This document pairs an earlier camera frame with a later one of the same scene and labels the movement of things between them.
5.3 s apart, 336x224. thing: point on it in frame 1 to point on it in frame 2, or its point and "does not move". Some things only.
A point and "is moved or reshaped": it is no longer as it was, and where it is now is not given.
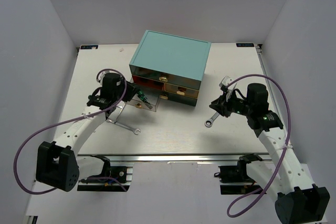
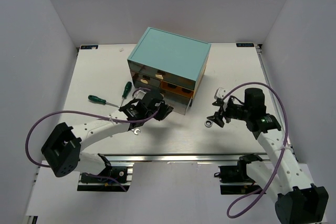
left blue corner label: x=89 y=47 does not move
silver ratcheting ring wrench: x=209 y=123 does not move
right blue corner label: x=244 y=44 does not move
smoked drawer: x=150 y=95 is moved or reshaped
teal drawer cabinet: x=172 y=64 does not move
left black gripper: x=131 y=89 to x=166 y=109
